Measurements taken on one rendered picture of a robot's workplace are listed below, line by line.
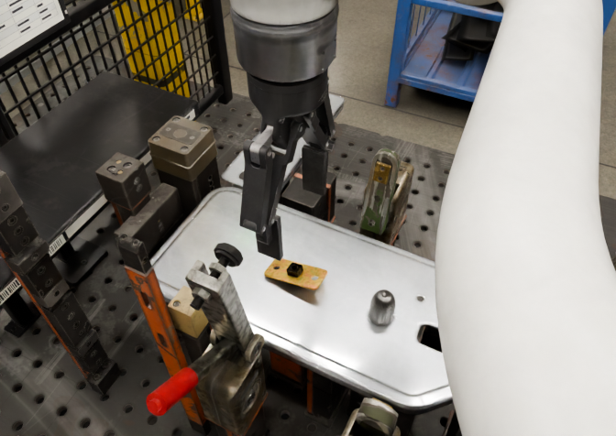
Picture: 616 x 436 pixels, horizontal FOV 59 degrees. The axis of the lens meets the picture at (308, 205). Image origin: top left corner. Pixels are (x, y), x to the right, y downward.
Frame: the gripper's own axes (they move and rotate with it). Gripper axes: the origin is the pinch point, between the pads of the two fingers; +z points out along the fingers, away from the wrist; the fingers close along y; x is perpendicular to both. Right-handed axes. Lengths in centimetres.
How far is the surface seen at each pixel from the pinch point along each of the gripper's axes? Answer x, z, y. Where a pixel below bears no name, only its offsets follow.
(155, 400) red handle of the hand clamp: -0.1, -0.9, -26.1
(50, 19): 54, -3, 18
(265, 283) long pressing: 3.3, 13.9, -2.6
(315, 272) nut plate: -2.6, 12.1, 0.9
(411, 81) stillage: 32, 97, 172
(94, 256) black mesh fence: 50, 43, 4
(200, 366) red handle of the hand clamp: -0.3, 2.7, -20.5
